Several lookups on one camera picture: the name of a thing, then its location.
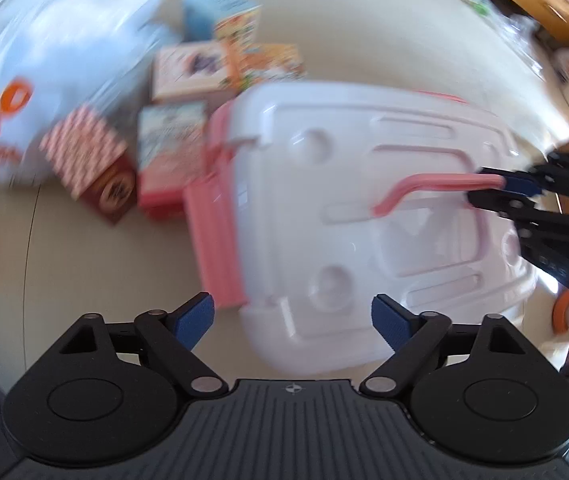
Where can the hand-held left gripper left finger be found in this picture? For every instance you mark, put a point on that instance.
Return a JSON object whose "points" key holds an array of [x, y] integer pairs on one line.
{"points": [[194, 320]]}

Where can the red checkered cardboard box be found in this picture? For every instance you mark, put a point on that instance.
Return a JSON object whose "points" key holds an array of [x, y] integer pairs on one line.
{"points": [[89, 160]]}

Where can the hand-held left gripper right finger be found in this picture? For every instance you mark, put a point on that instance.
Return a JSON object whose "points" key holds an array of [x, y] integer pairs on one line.
{"points": [[389, 320]]}

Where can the white plastic shopping bag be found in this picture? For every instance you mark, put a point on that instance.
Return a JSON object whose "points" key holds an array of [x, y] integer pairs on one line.
{"points": [[49, 50]]}

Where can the red box with pictured side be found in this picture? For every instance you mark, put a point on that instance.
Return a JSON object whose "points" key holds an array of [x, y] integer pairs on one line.
{"points": [[169, 150]]}

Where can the beige small cardboard box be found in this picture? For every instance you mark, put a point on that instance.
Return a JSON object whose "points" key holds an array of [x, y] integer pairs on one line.
{"points": [[189, 70]]}

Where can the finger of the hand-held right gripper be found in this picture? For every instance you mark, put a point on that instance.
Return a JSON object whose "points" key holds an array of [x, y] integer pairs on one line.
{"points": [[514, 207], [521, 185]]}

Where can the orange colourful cardboard box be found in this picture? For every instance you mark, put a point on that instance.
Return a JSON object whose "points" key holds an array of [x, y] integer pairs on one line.
{"points": [[269, 65]]}

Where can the clear plastic bag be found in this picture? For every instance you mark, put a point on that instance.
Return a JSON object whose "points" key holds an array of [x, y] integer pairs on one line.
{"points": [[509, 30]]}

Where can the pink plastic storage bin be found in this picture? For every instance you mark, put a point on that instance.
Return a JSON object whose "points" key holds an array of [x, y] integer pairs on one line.
{"points": [[214, 240]]}

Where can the light blue cardboard box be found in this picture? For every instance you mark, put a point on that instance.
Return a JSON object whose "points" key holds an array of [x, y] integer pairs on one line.
{"points": [[214, 10]]}

